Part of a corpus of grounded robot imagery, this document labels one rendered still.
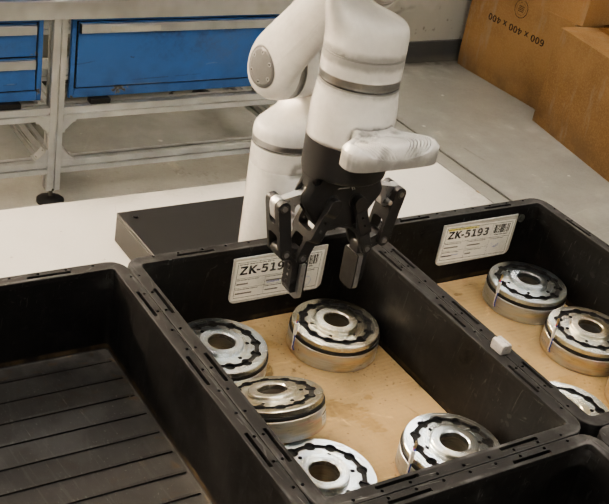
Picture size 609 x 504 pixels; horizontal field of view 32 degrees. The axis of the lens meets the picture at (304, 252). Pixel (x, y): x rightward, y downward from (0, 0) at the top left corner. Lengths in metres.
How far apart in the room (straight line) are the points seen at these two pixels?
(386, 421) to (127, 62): 2.11
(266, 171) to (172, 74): 1.75
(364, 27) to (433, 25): 3.96
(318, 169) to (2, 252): 0.76
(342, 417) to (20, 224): 0.71
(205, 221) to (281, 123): 0.24
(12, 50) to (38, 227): 1.37
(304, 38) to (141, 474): 0.58
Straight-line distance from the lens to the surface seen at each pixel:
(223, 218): 1.61
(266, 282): 1.22
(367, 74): 0.87
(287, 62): 1.35
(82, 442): 1.05
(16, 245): 1.59
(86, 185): 3.29
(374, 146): 0.85
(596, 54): 4.15
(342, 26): 0.86
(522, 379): 1.07
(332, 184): 0.92
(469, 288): 1.40
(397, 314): 1.20
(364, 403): 1.14
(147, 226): 1.56
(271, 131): 1.42
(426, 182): 1.97
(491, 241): 1.41
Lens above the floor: 1.51
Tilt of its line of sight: 29 degrees down
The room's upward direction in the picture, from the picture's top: 11 degrees clockwise
